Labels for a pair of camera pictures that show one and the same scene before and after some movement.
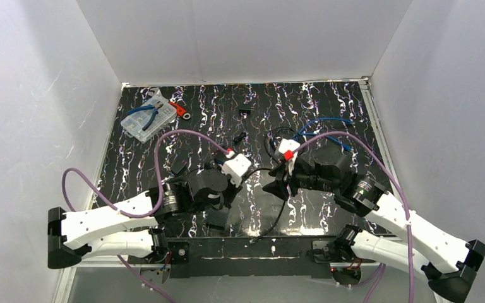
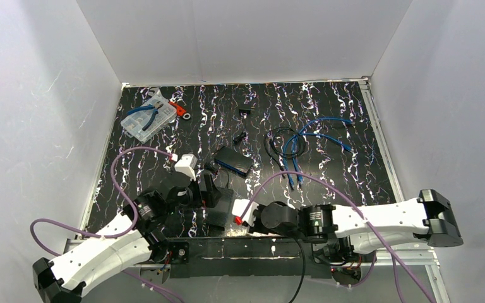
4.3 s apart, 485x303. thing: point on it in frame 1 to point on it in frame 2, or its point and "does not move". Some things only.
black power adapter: (216, 218) does not move
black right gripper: (287, 180) to (255, 221)
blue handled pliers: (155, 106) does not move
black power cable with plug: (277, 186) to (304, 271)
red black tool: (180, 111) does not move
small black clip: (238, 138) does not move
